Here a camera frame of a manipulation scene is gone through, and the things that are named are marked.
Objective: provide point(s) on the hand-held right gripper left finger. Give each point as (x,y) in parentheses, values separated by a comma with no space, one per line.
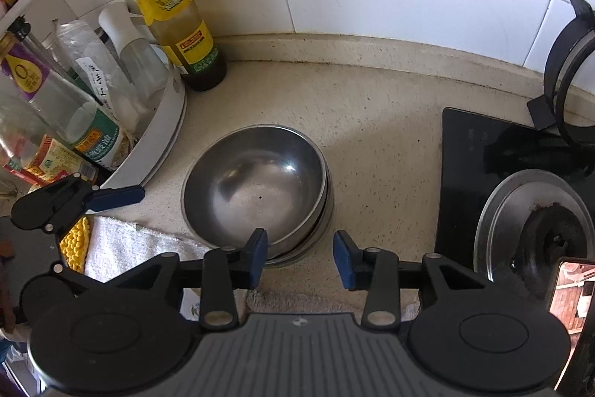
(256,257)

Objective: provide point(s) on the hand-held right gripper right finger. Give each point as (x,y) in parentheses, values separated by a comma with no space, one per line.
(344,260)

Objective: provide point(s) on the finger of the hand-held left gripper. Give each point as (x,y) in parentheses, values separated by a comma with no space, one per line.
(116,198)

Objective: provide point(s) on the stainless steel bowl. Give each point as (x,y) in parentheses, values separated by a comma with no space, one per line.
(297,250)
(290,262)
(255,183)

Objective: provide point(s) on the clear bottle red yellow label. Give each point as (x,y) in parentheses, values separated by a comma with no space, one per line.
(56,160)

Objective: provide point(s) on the yellow chenille mat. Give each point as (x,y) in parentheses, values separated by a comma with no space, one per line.
(74,243)

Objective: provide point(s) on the white towel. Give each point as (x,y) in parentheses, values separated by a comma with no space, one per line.
(121,248)

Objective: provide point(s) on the clear bottle purple green label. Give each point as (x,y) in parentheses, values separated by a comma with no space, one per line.
(97,136)

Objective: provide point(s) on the white round condiment rack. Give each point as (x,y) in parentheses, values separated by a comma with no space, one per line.
(158,136)

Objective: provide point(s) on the clear plastic bottle handwritten label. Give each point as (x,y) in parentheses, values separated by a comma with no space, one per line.
(93,76)

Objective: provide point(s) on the clear spray bottle white top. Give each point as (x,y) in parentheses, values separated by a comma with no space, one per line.
(139,67)

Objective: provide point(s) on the black glass gas stove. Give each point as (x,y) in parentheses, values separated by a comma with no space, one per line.
(465,173)

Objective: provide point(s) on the steel stove burner plate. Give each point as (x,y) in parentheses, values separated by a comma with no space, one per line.
(506,215)

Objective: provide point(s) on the yellow green label sauce bottle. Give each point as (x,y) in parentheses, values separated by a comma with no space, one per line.
(181,20)

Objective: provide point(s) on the black stove pan support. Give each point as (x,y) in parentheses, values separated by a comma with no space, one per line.
(562,67)

